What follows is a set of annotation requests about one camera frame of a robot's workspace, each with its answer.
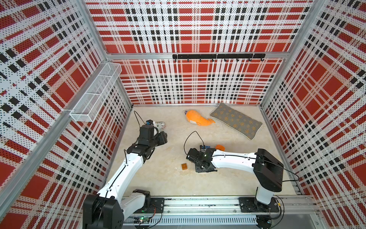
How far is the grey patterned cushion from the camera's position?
1030mm

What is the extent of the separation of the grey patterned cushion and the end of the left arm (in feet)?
1.77

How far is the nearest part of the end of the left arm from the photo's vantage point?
58 cm
